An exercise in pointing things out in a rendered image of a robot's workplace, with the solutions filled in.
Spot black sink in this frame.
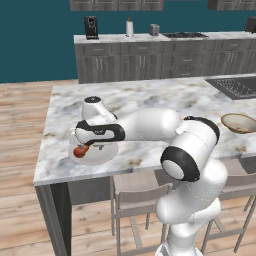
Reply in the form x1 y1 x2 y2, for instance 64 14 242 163
204 76 256 101

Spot black appliance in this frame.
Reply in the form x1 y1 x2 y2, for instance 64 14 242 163
244 16 256 35

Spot black hob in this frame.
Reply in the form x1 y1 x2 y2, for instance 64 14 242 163
161 31 210 39

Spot grey wall cupboards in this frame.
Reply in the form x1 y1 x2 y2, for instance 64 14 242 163
207 0 256 11
69 0 165 12

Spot grey toaster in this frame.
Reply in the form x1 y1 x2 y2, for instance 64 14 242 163
149 23 161 37

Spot marble kitchen island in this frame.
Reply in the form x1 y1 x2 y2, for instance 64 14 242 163
32 73 256 256

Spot grey base cupboard run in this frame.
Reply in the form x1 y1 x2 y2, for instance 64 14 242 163
73 31 256 85

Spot white paper towel roll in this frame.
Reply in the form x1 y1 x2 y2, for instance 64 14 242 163
125 15 135 38

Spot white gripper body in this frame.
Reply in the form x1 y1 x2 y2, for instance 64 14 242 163
87 140 113 152

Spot black coffee machine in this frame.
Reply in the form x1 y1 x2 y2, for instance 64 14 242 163
83 15 100 41

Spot beige bowl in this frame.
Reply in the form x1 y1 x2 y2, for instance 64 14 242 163
220 112 256 135

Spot white plate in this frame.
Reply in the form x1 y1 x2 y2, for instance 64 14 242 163
67 141 120 167

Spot grey wooden stool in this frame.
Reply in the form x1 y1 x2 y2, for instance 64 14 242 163
199 172 256 255
109 170 175 256

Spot red apple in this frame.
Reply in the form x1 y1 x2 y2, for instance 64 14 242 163
73 145 90 159

